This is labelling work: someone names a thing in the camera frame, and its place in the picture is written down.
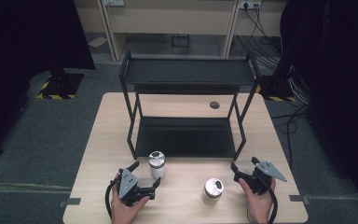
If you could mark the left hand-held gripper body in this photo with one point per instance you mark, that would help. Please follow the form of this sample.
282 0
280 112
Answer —
127 183

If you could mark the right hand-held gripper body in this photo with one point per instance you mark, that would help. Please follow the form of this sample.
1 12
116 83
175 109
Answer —
268 169

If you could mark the glass jar with brown powder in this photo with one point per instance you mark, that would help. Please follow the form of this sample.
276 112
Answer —
213 187

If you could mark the black two-tier metal rack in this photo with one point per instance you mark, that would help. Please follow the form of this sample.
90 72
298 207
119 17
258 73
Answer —
186 71

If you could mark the person's left hand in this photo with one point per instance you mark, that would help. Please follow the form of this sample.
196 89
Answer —
122 213

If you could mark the person's right hand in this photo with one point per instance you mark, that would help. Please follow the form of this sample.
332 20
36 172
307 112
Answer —
259 207

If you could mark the grey floor tape strip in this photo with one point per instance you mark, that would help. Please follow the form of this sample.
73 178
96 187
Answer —
299 198
71 202

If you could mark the black stand base striped tape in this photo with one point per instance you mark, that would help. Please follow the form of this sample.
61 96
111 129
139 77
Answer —
276 88
60 87

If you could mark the black curtain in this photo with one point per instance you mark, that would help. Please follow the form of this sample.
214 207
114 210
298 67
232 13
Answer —
338 77
28 46

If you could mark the white paper sheet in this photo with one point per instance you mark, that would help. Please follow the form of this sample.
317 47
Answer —
97 42

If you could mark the white wall power outlet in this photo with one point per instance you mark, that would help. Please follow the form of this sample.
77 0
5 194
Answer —
114 2
250 4

